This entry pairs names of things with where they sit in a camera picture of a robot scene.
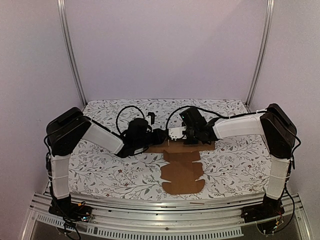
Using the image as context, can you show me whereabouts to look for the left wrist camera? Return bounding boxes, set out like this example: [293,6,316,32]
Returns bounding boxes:
[146,112,155,126]

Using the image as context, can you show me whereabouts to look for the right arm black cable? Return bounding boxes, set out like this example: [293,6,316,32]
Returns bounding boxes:
[165,105,263,131]

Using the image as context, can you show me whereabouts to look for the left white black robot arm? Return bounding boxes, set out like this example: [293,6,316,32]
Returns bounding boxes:
[44,107,167,217]

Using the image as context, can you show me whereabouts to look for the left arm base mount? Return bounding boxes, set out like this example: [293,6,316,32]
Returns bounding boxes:
[48,195,93,222]

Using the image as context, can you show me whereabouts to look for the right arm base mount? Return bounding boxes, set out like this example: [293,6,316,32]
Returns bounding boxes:
[240,194,285,223]

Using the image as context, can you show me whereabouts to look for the brown cardboard box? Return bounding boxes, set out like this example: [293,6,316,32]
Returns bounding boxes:
[146,140,215,195]

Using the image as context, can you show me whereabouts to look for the right aluminium corner post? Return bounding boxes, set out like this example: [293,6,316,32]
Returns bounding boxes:
[245,0,275,109]

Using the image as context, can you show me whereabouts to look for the left aluminium corner post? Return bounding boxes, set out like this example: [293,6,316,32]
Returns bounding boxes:
[56,0,88,107]

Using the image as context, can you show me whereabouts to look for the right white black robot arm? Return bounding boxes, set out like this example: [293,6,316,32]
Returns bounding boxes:
[179,103,301,218]

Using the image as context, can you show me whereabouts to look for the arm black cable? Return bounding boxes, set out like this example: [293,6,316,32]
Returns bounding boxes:
[116,105,146,136]
[165,105,263,131]

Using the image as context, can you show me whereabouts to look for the aluminium front rail frame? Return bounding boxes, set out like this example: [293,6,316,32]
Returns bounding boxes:
[21,191,313,240]

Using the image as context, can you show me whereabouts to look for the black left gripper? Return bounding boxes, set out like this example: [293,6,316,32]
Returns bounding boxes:
[134,128,167,151]

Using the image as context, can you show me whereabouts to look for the aluminium corner post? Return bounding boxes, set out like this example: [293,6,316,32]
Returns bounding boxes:
[245,0,275,109]
[56,0,88,107]

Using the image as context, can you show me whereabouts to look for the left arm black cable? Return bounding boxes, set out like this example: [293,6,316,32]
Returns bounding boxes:
[116,105,146,136]

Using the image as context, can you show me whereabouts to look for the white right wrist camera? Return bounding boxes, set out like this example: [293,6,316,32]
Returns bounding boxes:
[168,126,187,141]

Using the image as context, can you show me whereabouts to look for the floral patterned table mat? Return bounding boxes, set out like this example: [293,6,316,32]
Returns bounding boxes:
[48,98,276,201]

